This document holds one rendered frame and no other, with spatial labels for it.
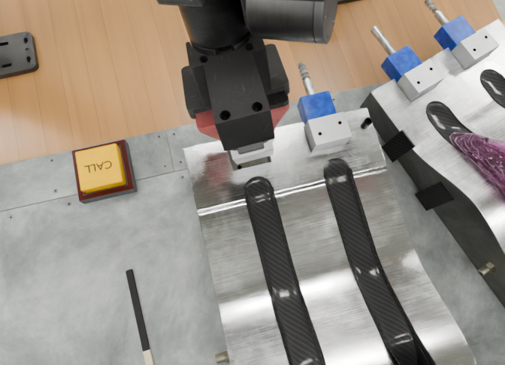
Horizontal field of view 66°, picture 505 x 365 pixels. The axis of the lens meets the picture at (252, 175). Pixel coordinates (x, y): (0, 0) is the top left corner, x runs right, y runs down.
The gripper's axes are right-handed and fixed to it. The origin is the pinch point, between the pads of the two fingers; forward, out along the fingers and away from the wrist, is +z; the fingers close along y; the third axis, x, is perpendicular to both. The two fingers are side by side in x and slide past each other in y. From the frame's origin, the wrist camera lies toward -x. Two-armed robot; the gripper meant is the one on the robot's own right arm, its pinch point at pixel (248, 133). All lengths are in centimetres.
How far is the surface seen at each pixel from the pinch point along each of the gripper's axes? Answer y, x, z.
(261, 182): 0.1, -2.3, 7.5
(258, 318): -4.3, -18.0, 12.1
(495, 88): 38.9, 7.5, 13.3
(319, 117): 9.5, 2.7, 3.7
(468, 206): 26.1, -9.7, 14.5
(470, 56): 35.1, 10.8, 8.5
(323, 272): 4.8, -14.2, 13.0
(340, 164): 10.9, -1.9, 8.9
